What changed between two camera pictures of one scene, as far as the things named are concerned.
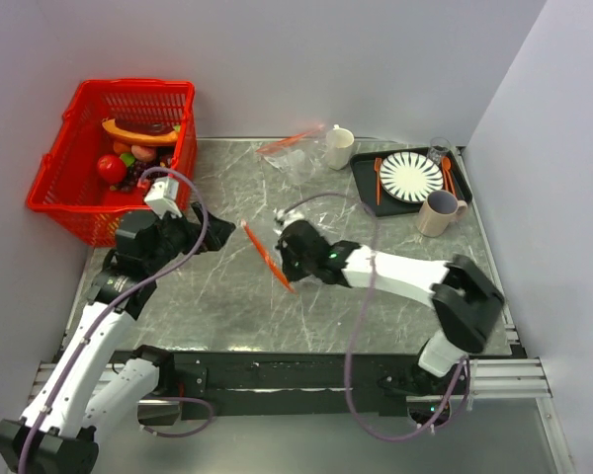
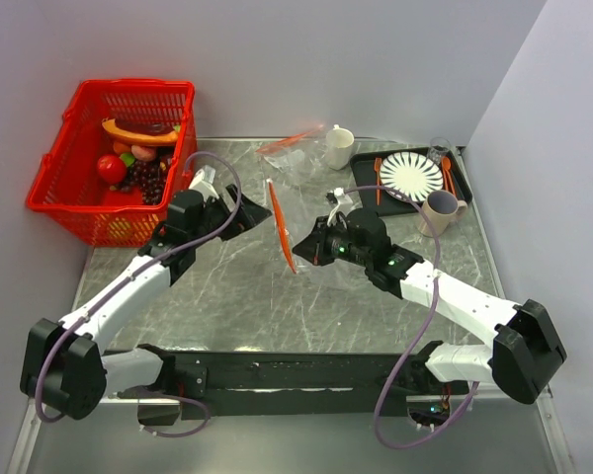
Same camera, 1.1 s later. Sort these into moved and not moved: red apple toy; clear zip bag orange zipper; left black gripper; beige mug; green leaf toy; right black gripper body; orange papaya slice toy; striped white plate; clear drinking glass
Moved: right black gripper body; left black gripper; clear zip bag orange zipper
Not moved: orange papaya slice toy; green leaf toy; striped white plate; beige mug; clear drinking glass; red apple toy
